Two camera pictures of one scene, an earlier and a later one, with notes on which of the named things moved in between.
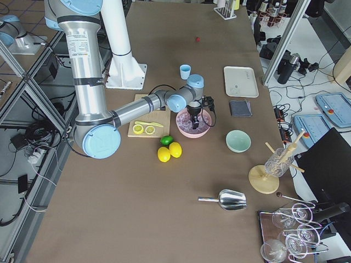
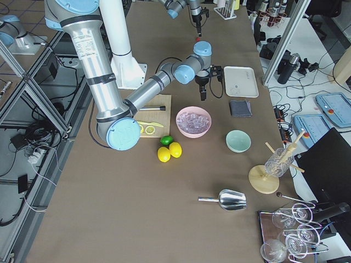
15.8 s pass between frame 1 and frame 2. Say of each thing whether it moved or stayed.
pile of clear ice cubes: stayed
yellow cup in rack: stayed
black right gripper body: moved
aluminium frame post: stayed
